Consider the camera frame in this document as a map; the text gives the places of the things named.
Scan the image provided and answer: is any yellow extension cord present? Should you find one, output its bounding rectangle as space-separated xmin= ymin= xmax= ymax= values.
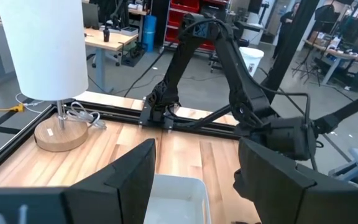
xmin=0 ymin=103 xmax=25 ymax=113

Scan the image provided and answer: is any round table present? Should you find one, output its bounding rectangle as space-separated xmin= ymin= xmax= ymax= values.
xmin=303 ymin=39 xmax=358 ymax=86

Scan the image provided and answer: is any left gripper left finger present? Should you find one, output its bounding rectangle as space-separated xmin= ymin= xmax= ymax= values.
xmin=0 ymin=139 xmax=157 ymax=224

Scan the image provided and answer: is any white trash bin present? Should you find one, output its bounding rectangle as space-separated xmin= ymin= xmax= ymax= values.
xmin=239 ymin=46 xmax=265 ymax=78

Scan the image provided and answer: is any red bin storage rack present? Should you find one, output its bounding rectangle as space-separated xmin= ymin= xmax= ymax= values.
xmin=165 ymin=0 xmax=231 ymax=52

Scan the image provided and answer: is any white shade table lamp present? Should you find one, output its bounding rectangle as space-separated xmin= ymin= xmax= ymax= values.
xmin=0 ymin=0 xmax=90 ymax=153

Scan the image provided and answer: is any white lamp power cord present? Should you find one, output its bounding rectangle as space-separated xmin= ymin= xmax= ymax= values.
xmin=63 ymin=101 xmax=108 ymax=131

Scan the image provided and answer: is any black floor cable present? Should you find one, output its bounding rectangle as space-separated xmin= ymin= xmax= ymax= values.
xmin=122 ymin=46 xmax=169 ymax=98

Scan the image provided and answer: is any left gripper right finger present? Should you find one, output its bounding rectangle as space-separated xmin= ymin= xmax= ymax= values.
xmin=233 ymin=138 xmax=358 ymax=224

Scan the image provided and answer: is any black looped gripper cable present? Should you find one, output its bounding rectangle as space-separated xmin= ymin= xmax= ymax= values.
xmin=253 ymin=74 xmax=323 ymax=172

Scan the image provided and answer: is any light grey plastic bin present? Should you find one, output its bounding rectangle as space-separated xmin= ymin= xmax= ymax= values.
xmin=143 ymin=173 xmax=213 ymax=224

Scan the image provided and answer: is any white floor cable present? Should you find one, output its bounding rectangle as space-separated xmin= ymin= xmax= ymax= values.
xmin=14 ymin=91 xmax=48 ymax=114

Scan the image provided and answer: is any blue barrel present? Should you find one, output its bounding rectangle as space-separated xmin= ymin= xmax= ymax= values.
xmin=142 ymin=14 xmax=158 ymax=53

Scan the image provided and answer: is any person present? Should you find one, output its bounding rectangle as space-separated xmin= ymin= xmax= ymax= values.
xmin=271 ymin=1 xmax=301 ymax=60

